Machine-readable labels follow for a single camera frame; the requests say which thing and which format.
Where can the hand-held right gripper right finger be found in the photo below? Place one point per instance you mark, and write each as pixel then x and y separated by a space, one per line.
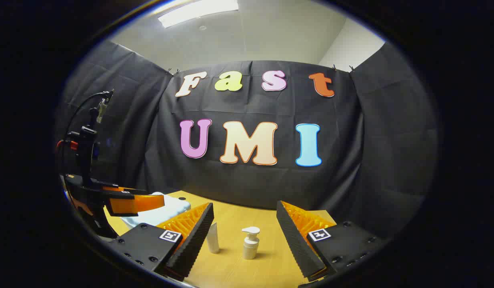
pixel 294 244

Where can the light blue suitcase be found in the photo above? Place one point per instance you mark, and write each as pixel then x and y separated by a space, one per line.
pixel 170 208

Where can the white skin care tube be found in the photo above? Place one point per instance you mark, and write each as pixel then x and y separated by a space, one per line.
pixel 212 240

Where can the white pump bottle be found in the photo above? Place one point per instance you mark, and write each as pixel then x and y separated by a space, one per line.
pixel 250 248

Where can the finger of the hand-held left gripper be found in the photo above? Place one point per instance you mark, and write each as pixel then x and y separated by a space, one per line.
pixel 134 203

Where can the ceiling light panel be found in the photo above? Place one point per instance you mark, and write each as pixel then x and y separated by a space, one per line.
pixel 198 10

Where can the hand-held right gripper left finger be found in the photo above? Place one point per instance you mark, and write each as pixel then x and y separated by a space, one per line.
pixel 194 244

